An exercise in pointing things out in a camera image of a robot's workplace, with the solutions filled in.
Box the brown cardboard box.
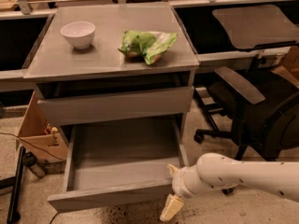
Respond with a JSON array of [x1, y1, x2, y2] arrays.
[[18, 94, 68, 163]]

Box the black floor cable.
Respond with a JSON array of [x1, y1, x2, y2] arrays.
[[0, 132, 67, 162]]

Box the dark bottle on floor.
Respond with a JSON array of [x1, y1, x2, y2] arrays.
[[22, 152, 45, 178]]

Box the black office chair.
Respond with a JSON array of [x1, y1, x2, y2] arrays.
[[193, 5, 299, 196]]

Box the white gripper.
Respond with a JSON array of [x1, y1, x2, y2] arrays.
[[160, 164, 200, 222]]

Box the grey top drawer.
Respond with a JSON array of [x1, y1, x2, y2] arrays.
[[38, 86, 193, 126]]

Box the grey drawer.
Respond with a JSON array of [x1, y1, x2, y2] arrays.
[[48, 116, 189, 213], [38, 86, 193, 126]]

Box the black stand leg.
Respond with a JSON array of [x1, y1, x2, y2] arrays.
[[0, 147, 26, 224]]

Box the grey drawer cabinet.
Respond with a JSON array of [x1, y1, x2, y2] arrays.
[[25, 3, 198, 137]]

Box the green chip bag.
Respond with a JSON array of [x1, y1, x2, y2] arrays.
[[119, 30, 177, 65]]

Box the white ceramic bowl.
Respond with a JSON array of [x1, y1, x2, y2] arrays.
[[61, 21, 95, 49]]

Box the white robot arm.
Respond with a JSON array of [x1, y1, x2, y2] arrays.
[[160, 153, 299, 221]]

